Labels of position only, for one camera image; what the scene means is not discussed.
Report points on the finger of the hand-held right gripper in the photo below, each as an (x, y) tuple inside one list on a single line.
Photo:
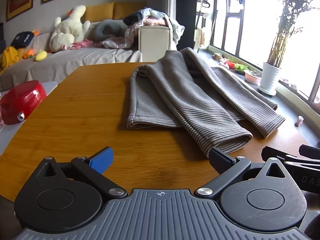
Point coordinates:
[(311, 152), (271, 153)]

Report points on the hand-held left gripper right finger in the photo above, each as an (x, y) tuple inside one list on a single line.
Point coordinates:
[(220, 159)]

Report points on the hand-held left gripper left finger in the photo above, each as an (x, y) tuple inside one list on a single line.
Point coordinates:
[(101, 160)]

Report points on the grey striped knit garment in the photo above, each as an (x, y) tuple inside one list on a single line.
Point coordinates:
[(175, 100)]

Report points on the pile of mixed clothes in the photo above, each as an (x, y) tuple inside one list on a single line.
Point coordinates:
[(155, 17)]

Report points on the small pink figurine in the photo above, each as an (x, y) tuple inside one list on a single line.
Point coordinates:
[(299, 121)]

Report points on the white plant pot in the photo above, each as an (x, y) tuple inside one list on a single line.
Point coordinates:
[(270, 78)]

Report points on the pink flower pot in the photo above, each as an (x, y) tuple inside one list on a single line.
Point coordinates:
[(252, 77)]

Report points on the green sprouts tray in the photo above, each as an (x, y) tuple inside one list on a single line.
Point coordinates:
[(240, 68)]

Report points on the red glossy bowl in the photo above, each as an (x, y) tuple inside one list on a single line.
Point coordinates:
[(21, 102)]

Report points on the small toy figures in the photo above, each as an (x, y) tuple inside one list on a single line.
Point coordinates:
[(218, 56)]

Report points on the grey covered sofa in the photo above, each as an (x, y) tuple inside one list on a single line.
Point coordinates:
[(75, 60)]

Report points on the pink cloth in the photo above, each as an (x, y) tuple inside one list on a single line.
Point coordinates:
[(80, 44)]

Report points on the small yellow plush toy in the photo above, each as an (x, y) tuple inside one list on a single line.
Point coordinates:
[(41, 55)]

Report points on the orange plush toy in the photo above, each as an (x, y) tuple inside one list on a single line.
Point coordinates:
[(29, 53)]

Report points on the tall bamboo plant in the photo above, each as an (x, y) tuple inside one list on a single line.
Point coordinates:
[(287, 25)]

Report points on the beige sofa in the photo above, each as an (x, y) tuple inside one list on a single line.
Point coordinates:
[(155, 42)]

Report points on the grey neck pillow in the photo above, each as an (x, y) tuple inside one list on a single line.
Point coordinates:
[(102, 30)]

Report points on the white upright vacuum cleaner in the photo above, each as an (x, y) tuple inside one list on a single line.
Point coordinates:
[(201, 30)]

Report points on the white plush duck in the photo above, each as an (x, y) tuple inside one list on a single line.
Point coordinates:
[(67, 30)]

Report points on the black cap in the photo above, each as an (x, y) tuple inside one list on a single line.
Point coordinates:
[(23, 38)]

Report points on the yellow sofa cushion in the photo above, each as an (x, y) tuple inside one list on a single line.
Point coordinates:
[(128, 10), (98, 12)]

